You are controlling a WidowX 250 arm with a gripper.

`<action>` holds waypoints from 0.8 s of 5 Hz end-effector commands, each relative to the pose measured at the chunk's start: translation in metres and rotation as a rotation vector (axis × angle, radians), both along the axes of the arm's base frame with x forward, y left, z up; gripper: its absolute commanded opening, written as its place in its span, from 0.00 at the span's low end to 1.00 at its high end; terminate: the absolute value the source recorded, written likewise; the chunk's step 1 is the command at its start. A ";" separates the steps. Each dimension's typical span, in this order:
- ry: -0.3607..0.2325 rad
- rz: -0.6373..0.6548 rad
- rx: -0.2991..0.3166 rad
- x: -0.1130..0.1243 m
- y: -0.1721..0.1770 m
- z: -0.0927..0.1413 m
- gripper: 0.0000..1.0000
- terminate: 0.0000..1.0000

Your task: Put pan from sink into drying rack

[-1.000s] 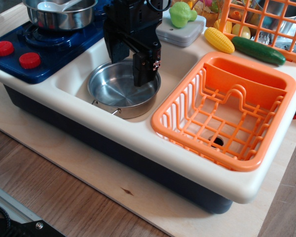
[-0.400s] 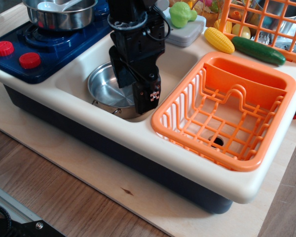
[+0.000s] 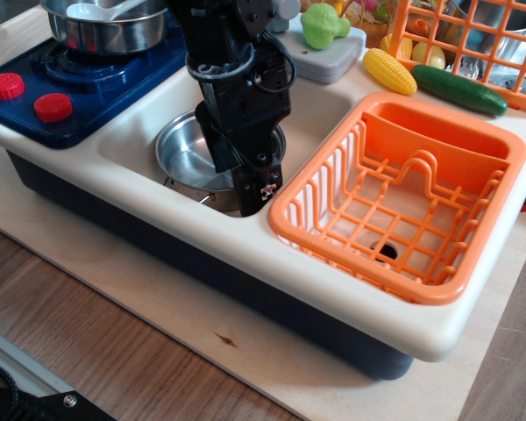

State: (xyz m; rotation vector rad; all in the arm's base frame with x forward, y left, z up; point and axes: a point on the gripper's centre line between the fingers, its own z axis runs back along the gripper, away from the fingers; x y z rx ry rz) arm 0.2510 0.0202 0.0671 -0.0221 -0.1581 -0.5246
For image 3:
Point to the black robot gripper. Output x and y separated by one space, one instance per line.
245 96

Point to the small steel pan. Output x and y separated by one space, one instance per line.
186 160

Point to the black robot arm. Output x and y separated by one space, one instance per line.
229 24

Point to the cream toy sink unit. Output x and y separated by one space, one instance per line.
114 167

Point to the orange plastic drying rack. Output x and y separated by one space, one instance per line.
404 194

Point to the green toy broccoli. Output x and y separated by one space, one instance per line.
321 24

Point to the yellow toy corn cob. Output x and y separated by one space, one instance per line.
389 72

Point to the blue toy stove top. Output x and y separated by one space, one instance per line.
100 87

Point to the red stove knob right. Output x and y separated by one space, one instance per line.
53 108

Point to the red stove knob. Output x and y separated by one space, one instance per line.
11 86
53 108

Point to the steel pot on stove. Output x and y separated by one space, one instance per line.
135 31

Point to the green toy cucumber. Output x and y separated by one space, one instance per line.
459 90

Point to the white plastic spoon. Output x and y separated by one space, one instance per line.
94 12

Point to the yellow toy lemon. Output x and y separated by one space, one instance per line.
429 55

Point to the red stove knob left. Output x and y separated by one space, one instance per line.
11 86

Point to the large steel bowl background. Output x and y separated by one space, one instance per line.
482 28

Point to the orange plastic grid basket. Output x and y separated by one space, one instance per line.
419 23

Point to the black bracket with screw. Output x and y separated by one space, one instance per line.
62 406

